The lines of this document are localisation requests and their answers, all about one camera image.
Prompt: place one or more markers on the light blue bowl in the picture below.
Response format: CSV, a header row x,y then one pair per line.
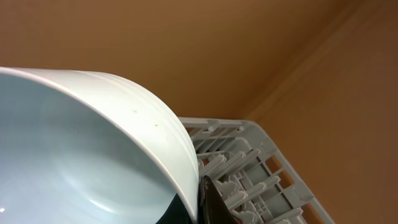
x,y
90,147

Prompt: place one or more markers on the grey dishwasher rack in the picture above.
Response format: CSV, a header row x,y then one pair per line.
x,y
255,180

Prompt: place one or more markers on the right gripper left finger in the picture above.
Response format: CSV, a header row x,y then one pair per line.
x,y
176,213

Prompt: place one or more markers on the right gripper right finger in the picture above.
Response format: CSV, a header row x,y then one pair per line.
x,y
211,207

